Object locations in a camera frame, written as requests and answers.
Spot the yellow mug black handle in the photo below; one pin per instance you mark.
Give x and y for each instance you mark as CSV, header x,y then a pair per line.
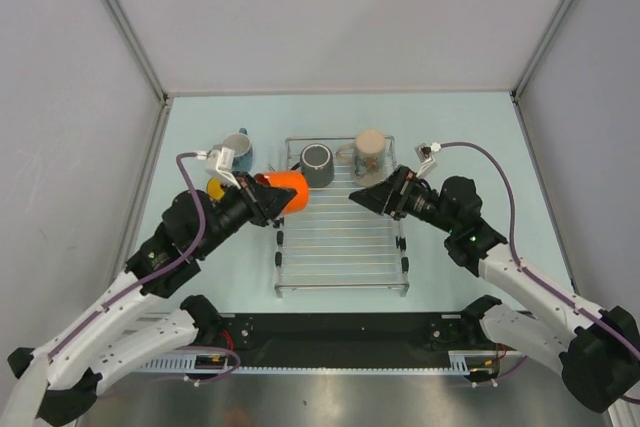
x,y
215,189

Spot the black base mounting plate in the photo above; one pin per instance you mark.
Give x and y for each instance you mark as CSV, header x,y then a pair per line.
x,y
352,334

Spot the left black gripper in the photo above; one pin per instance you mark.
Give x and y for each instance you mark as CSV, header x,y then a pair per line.
x,y
263,203

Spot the orange mug black handle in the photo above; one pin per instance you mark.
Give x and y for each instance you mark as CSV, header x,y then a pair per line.
x,y
292,181

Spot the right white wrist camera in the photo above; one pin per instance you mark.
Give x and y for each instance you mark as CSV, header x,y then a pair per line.
x,y
426,155

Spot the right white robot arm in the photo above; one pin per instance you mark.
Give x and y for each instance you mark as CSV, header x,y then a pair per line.
x,y
595,351

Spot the dark grey mug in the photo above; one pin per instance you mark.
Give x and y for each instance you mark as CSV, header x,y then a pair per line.
x,y
316,164

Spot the light blue mug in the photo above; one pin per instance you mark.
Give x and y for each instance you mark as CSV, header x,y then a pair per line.
x,y
242,146

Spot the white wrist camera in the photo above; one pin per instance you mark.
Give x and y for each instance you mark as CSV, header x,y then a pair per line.
x,y
426,155
219,164

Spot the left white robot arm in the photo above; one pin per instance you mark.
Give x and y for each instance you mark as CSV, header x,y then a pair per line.
x,y
61,380

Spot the white slotted cable duct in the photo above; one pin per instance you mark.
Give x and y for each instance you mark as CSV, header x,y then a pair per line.
x,y
383,362

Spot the metal wire dish rack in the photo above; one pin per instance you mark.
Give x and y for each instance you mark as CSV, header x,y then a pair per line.
x,y
336,244

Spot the beige printed mug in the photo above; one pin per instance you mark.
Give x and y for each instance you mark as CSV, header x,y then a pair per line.
x,y
366,156

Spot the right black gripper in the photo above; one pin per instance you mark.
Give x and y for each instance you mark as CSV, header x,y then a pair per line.
x,y
400,184

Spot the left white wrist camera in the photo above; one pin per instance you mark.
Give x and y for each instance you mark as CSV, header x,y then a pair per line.
x,y
219,164

